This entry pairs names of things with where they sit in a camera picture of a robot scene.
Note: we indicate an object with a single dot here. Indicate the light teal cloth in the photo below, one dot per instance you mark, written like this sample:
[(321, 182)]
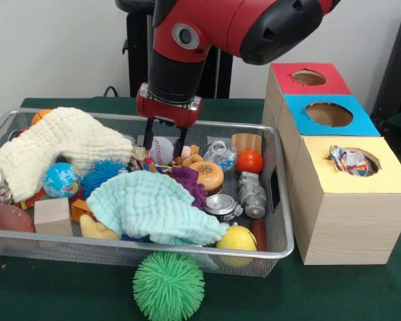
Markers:
[(147, 204)]

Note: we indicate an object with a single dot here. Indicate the cream knitted cloth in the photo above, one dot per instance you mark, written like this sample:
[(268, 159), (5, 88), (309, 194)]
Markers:
[(63, 133)]

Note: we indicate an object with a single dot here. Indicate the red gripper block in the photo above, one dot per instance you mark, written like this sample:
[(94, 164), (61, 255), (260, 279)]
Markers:
[(167, 112)]

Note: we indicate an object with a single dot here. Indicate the blue puffer ball with eyes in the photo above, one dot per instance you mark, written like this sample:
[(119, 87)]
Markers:
[(100, 174)]

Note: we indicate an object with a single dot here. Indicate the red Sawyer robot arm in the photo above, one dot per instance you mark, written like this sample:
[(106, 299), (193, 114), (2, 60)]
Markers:
[(227, 23)]

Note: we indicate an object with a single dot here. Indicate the green spiky puffer ball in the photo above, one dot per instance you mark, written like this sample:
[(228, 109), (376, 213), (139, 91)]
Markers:
[(168, 284)]

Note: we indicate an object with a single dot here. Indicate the wooden box with three holes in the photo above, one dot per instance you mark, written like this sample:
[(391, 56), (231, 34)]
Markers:
[(354, 227)]

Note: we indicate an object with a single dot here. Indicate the yellow ball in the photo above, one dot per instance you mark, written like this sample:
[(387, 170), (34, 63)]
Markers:
[(237, 239)]

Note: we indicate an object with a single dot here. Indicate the plain wooden cube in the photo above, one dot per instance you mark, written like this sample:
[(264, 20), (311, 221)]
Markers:
[(53, 215)]

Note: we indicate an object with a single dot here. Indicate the colourful patterned cloth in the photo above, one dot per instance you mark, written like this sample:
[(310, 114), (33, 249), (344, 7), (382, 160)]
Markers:
[(349, 162)]

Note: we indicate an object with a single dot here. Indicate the orange toy basketball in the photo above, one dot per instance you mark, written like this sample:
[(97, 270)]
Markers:
[(39, 117)]

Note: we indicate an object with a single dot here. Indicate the globe print ball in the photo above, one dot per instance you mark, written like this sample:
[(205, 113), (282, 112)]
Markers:
[(61, 180)]

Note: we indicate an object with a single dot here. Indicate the colourful polka dot cloth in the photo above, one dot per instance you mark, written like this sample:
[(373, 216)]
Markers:
[(143, 161)]

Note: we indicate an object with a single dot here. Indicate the white baseball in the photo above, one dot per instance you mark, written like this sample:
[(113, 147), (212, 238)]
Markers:
[(162, 150)]

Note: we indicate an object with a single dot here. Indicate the purple spiky ball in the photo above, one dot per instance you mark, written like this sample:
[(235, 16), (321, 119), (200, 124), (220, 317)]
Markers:
[(190, 182)]

